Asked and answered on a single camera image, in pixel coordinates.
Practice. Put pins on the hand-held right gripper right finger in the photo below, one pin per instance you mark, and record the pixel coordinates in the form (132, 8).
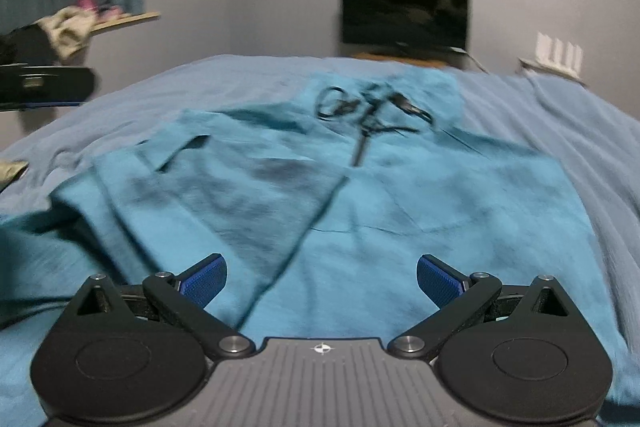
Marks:
(440, 279)

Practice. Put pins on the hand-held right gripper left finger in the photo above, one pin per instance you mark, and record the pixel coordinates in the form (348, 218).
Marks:
(200, 283)

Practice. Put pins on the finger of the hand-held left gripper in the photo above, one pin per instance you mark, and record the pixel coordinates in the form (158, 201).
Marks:
(55, 87)

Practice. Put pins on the black cloth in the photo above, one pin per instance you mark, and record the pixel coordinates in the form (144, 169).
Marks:
(22, 47)

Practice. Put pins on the beige cloth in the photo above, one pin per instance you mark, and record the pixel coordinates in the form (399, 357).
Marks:
(65, 32)

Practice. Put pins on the pink cloth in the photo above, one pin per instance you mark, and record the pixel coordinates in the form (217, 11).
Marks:
(90, 2)

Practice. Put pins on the blue bed blanket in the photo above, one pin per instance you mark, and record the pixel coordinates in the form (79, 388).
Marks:
(150, 92)

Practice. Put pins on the olive cloth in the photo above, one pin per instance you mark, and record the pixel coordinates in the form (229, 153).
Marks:
(10, 172)

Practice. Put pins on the wooden windowsill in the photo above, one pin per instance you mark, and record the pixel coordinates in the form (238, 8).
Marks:
(130, 19)

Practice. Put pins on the wooden television stand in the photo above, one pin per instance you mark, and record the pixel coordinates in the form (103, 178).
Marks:
(380, 56)

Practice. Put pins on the white router with antennas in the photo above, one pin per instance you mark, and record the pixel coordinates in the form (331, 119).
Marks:
(555, 54)

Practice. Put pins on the black television screen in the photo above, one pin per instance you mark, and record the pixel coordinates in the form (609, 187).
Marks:
(405, 12)

